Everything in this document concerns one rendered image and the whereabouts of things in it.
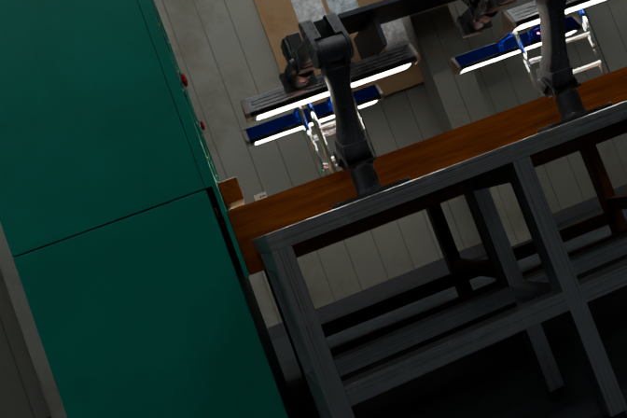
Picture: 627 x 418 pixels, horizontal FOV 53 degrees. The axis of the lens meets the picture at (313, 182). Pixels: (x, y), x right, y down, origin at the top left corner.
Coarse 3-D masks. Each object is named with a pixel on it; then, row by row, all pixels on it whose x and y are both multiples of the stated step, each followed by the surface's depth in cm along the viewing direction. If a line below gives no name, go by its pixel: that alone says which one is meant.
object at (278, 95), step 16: (400, 48) 213; (368, 64) 210; (384, 64) 209; (400, 64) 209; (320, 80) 208; (352, 80) 207; (256, 96) 206; (272, 96) 206; (288, 96) 205; (304, 96) 205; (256, 112) 203
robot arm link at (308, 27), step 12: (300, 24) 145; (312, 24) 145; (324, 24) 149; (336, 24) 145; (312, 36) 143; (324, 36) 149; (348, 36) 143; (300, 48) 161; (312, 48) 143; (300, 60) 163; (312, 60) 146; (300, 72) 167
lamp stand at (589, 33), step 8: (584, 16) 238; (584, 24) 239; (584, 32) 239; (592, 32) 239; (568, 40) 237; (576, 40) 238; (592, 40) 238; (592, 48) 238; (600, 56) 237; (592, 64) 237; (600, 64) 238; (576, 72) 236; (608, 72) 238
